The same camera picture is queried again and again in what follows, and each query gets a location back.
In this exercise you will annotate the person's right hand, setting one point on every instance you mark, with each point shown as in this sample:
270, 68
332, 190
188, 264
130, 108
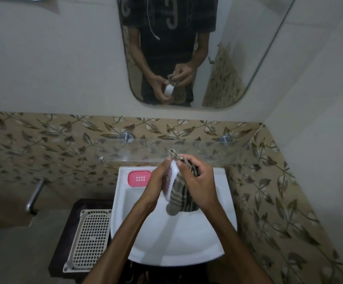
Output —
201, 189

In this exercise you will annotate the person's left hand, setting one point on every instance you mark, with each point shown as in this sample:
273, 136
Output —
155, 186

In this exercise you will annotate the white soap dish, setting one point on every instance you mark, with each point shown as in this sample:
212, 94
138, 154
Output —
169, 183

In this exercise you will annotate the pink soap dish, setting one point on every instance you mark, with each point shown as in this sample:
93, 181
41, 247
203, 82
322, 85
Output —
140, 178

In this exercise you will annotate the checkered cleaning cloth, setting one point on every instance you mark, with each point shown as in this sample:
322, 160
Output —
180, 198

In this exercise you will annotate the white wash basin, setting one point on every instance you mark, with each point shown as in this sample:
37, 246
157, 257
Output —
174, 242

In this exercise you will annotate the person's left forearm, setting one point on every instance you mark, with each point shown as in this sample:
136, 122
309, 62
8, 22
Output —
121, 248

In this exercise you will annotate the person's right forearm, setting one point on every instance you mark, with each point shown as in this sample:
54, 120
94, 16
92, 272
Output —
233, 251

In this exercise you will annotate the clear glass shelf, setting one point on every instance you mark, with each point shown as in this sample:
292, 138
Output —
216, 152

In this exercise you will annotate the white plastic perforated basket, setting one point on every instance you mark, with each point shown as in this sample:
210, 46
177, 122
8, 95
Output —
90, 239

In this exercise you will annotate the dark stool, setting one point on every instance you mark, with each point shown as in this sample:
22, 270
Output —
66, 227

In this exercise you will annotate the chrome shelf mount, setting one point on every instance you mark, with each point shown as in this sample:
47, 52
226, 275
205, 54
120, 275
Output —
127, 136
225, 139

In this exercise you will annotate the chrome wall tap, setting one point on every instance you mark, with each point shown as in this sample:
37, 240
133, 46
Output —
35, 196

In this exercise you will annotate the rounded wall mirror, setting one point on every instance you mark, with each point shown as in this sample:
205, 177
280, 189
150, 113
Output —
248, 35

